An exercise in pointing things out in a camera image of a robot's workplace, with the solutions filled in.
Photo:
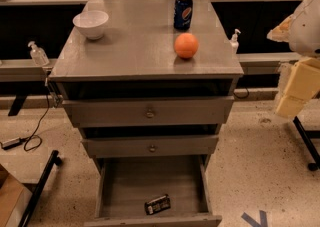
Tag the orange fruit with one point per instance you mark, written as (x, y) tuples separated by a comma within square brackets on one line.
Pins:
[(186, 45)]

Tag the black rxbar chocolate bar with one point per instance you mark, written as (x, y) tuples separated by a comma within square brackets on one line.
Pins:
[(157, 205)]

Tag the open bottom grey drawer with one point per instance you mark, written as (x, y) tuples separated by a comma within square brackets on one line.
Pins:
[(128, 183)]

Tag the white pump bottle right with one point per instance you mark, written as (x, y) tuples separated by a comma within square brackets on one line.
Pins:
[(234, 40)]

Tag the blue pepsi can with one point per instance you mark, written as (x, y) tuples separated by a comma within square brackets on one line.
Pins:
[(183, 14)]

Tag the white ceramic bowl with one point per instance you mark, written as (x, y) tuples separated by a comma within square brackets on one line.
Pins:
[(91, 23)]

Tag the black power adapter with cable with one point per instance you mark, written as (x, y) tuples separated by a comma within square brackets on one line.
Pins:
[(25, 141)]

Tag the cardboard box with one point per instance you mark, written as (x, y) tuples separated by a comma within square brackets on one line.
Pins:
[(14, 198)]

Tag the black metal leg left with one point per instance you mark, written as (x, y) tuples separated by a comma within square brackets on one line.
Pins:
[(54, 159)]

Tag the black metal leg right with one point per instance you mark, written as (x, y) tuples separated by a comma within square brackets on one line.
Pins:
[(307, 137)]

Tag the black metal leg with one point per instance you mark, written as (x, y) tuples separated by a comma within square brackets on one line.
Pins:
[(54, 159), (307, 137)]

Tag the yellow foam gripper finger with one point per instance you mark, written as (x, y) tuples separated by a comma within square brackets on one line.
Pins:
[(303, 84), (281, 32)]

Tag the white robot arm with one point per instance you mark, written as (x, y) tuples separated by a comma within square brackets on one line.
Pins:
[(301, 30)]

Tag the top grey drawer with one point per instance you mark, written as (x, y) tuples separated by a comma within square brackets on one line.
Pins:
[(148, 111)]

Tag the middle grey drawer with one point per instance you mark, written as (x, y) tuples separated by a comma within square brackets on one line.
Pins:
[(150, 146)]

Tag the grey wooden drawer cabinet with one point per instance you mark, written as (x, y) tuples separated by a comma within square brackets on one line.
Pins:
[(135, 58)]

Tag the clear sanitizer bottle left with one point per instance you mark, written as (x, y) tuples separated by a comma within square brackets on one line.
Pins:
[(38, 55)]

